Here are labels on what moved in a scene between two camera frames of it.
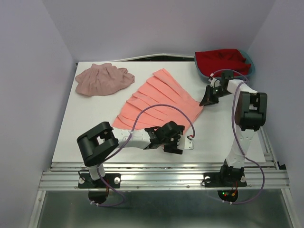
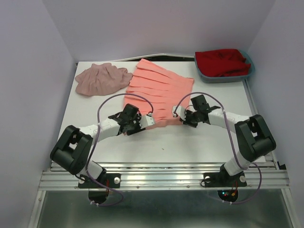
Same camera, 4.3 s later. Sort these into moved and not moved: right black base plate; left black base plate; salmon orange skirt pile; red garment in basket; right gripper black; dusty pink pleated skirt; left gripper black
Moved: left gripper black; right gripper black; salmon orange skirt pile
Not moved: left black base plate; right black base plate; red garment in basket; dusty pink pleated skirt
